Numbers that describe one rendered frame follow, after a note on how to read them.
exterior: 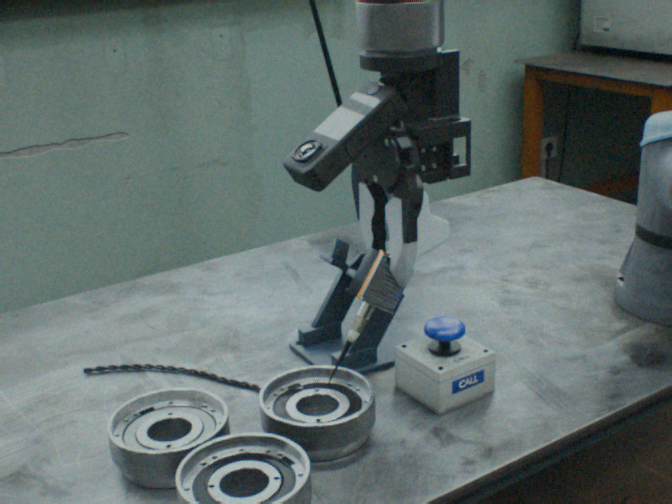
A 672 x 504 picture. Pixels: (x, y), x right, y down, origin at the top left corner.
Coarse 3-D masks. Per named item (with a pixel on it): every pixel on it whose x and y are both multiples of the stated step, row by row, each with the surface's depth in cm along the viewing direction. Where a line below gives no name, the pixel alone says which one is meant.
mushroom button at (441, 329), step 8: (432, 320) 82; (440, 320) 82; (448, 320) 82; (456, 320) 82; (424, 328) 82; (432, 328) 81; (440, 328) 80; (448, 328) 80; (456, 328) 80; (464, 328) 81; (432, 336) 80; (440, 336) 80; (448, 336) 80; (456, 336) 80; (440, 344) 82; (448, 344) 82
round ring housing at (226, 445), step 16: (256, 432) 71; (208, 448) 70; (224, 448) 71; (240, 448) 71; (256, 448) 71; (272, 448) 71; (288, 448) 70; (192, 464) 69; (240, 464) 69; (256, 464) 69; (304, 464) 67; (176, 480) 65; (192, 480) 67; (224, 480) 68; (240, 480) 69; (256, 480) 69; (272, 480) 67; (304, 480) 65; (192, 496) 65; (224, 496) 65; (240, 496) 69; (256, 496) 65; (288, 496) 63; (304, 496) 65
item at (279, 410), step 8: (296, 384) 81; (312, 384) 81; (320, 384) 80; (328, 384) 80; (336, 384) 80; (288, 392) 79; (296, 392) 79; (344, 392) 79; (352, 392) 79; (280, 400) 78; (352, 400) 77; (360, 400) 77; (272, 408) 77; (280, 408) 77; (352, 408) 76; (360, 408) 76; (280, 416) 76; (288, 416) 76; (344, 416) 75
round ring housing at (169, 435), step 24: (120, 408) 76; (144, 408) 78; (216, 408) 77; (120, 432) 74; (144, 432) 74; (168, 432) 77; (192, 432) 74; (216, 432) 71; (120, 456) 71; (144, 456) 69; (168, 456) 69; (144, 480) 71; (168, 480) 71
